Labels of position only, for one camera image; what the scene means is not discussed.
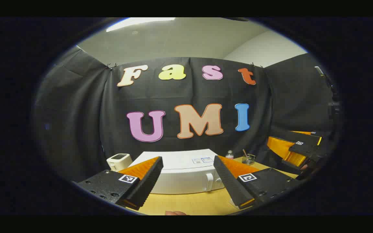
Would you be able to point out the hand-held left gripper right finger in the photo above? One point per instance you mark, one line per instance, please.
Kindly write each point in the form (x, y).
(228, 184)

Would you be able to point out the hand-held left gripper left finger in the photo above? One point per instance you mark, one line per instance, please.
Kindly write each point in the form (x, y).
(147, 184)

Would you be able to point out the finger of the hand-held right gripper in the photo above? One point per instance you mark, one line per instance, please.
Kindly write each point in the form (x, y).
(306, 149)
(303, 132)

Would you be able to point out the white microwave oven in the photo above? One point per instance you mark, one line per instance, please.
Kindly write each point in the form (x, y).
(180, 181)

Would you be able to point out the small clear plastic bottle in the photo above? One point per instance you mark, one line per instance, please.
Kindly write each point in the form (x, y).
(229, 155)

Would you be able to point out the square glass jar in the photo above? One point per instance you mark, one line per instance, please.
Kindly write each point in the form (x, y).
(248, 160)

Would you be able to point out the small white desktop device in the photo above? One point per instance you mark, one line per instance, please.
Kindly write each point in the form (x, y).
(119, 163)

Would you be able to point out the thin wooden stick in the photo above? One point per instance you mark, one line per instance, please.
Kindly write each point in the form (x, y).
(245, 152)

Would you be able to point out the dark metal stand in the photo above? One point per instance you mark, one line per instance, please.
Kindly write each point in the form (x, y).
(319, 70)

